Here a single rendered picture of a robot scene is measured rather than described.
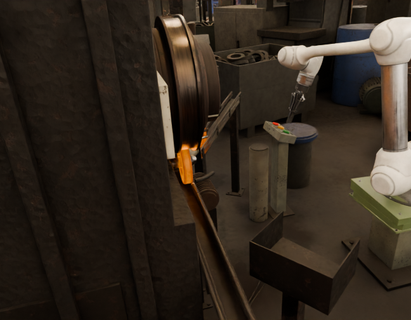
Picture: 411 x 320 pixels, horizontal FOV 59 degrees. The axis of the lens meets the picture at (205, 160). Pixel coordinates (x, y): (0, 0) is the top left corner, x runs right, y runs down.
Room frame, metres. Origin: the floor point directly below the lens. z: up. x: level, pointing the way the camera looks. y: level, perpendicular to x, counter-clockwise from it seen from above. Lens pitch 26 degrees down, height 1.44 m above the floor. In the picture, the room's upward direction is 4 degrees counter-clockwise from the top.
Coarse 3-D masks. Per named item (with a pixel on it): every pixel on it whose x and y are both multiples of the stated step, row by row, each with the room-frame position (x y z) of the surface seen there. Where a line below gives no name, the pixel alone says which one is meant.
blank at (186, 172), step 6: (186, 150) 1.24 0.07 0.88; (180, 156) 1.25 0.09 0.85; (186, 156) 1.22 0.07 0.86; (186, 162) 1.21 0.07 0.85; (180, 168) 1.30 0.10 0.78; (186, 168) 1.20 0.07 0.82; (180, 174) 1.31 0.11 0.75; (186, 174) 1.20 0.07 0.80; (192, 174) 1.21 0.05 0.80; (186, 180) 1.21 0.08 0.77; (192, 180) 1.22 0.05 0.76
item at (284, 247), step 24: (264, 240) 0.95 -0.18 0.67; (288, 240) 1.02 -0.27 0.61; (264, 264) 0.85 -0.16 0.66; (288, 264) 0.80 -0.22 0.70; (312, 264) 0.91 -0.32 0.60; (336, 264) 0.90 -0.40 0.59; (288, 288) 0.80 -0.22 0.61; (312, 288) 0.75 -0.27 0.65; (336, 288) 0.75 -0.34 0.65; (288, 312) 0.88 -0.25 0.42
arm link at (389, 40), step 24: (384, 24) 1.51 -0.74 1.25; (408, 24) 1.51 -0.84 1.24; (384, 48) 1.47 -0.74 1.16; (408, 48) 1.48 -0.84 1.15; (384, 72) 1.51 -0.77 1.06; (384, 96) 1.49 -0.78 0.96; (384, 120) 1.48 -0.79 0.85; (384, 144) 1.46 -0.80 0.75; (384, 168) 1.39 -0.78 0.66; (408, 168) 1.38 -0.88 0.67; (384, 192) 1.36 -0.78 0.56
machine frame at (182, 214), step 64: (0, 0) 0.72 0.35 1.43; (64, 0) 0.75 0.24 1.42; (128, 0) 0.77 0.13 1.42; (0, 64) 0.69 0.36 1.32; (64, 64) 0.74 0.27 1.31; (128, 64) 0.77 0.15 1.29; (0, 128) 0.68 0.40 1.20; (64, 128) 0.74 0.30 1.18; (128, 128) 0.77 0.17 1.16; (0, 192) 0.70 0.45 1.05; (64, 192) 0.73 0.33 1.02; (128, 192) 0.73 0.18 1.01; (0, 256) 0.69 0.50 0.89; (64, 256) 0.72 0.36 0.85; (128, 256) 0.75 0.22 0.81; (192, 256) 0.79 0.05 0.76
